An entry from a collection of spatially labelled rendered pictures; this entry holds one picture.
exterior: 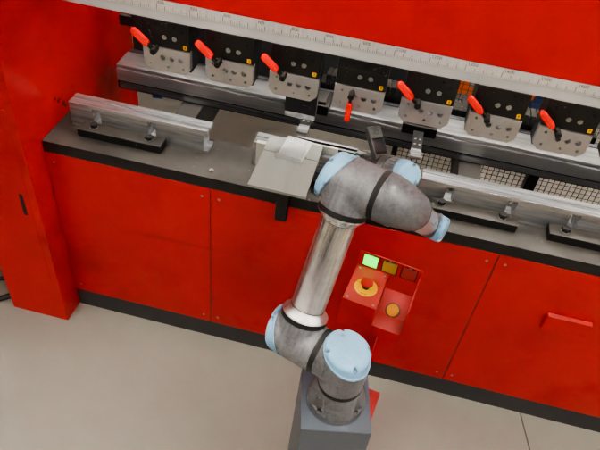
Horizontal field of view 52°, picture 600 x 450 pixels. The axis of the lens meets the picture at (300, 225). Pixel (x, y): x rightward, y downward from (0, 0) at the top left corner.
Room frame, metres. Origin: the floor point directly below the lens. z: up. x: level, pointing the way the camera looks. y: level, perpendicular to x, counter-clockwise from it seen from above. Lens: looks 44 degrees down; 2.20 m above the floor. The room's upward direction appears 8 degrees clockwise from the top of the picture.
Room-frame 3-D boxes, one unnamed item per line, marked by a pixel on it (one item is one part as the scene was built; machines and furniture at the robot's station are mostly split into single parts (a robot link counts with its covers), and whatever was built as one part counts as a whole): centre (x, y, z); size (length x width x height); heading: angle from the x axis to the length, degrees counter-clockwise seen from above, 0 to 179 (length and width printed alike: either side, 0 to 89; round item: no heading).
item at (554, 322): (1.38, -0.95, 0.59); 0.15 x 0.02 x 0.07; 82
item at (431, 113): (1.62, -0.32, 1.26); 0.15 x 0.09 x 0.17; 82
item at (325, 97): (1.83, 0.02, 1.01); 0.26 x 0.12 x 0.05; 172
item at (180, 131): (1.75, 0.59, 0.92); 0.50 x 0.06 x 0.10; 82
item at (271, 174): (1.53, 0.07, 1.00); 0.26 x 0.18 x 0.01; 172
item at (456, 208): (1.54, -0.55, 0.89); 0.30 x 0.05 x 0.03; 82
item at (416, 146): (1.78, -0.36, 1.01); 0.26 x 0.12 x 0.05; 172
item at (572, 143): (1.57, -0.72, 1.26); 0.15 x 0.09 x 0.17; 82
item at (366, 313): (1.26, -0.27, 0.75); 0.20 x 0.16 x 0.18; 74
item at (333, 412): (0.87, -0.15, 0.82); 0.15 x 0.15 x 0.10
